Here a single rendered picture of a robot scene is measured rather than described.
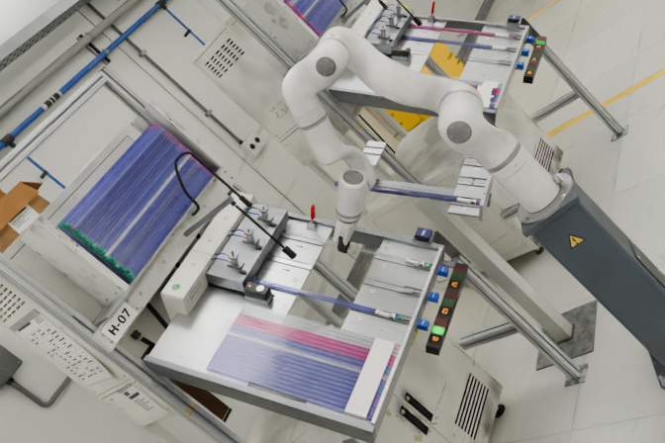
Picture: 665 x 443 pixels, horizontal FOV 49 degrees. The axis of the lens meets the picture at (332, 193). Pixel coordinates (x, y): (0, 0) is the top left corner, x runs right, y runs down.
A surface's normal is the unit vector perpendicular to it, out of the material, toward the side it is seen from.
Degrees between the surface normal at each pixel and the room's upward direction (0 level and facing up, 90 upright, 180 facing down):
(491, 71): 45
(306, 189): 90
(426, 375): 90
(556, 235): 90
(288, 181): 90
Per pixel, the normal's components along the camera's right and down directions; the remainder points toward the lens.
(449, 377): 0.63, -0.33
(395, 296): -0.08, -0.74
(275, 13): -0.37, 0.64
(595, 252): -0.15, 0.47
